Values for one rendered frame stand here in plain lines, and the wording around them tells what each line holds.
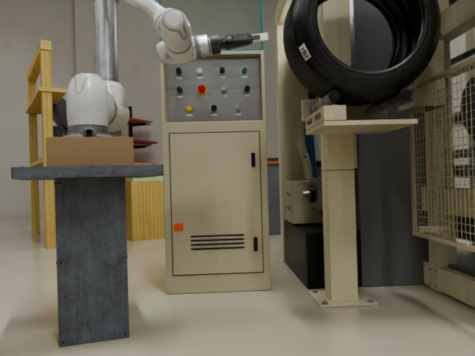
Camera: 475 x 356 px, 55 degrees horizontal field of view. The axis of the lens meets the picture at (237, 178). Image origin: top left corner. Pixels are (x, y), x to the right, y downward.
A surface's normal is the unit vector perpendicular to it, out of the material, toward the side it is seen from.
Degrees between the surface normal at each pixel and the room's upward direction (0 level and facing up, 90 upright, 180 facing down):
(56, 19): 90
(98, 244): 90
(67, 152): 90
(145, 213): 90
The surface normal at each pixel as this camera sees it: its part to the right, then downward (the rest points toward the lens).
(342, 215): 0.04, 0.00
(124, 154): 0.33, -0.01
